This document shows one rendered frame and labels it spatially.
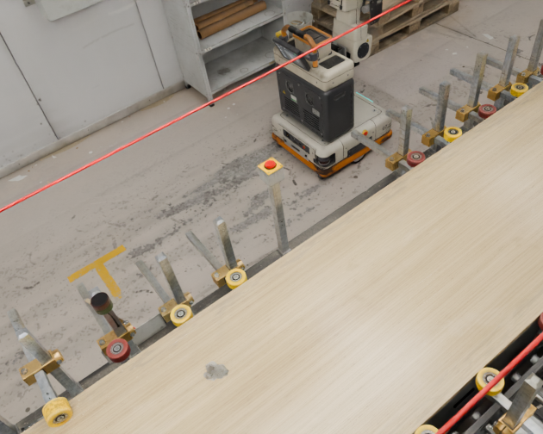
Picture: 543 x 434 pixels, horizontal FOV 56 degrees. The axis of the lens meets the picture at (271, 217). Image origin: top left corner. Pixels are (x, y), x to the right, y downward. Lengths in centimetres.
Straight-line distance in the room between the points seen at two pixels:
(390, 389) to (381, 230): 66
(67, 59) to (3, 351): 218
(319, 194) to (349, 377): 198
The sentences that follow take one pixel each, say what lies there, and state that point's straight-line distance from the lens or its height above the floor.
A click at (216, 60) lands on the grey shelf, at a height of 14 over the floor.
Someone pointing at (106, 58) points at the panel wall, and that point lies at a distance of 443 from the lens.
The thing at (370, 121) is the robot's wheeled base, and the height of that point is 28.
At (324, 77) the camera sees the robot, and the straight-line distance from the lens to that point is 315.
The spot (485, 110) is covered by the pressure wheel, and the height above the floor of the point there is 90.
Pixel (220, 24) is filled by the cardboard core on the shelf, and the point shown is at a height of 58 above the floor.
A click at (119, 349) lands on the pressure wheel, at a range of 194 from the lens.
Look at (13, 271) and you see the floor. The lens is 377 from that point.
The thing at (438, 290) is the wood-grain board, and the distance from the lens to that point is 193.
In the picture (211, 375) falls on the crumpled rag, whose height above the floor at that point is 91.
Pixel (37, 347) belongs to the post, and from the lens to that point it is 188.
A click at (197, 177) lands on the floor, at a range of 381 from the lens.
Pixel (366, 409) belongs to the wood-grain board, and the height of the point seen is 90.
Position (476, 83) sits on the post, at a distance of 275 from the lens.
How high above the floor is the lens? 247
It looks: 47 degrees down
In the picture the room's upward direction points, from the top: 10 degrees counter-clockwise
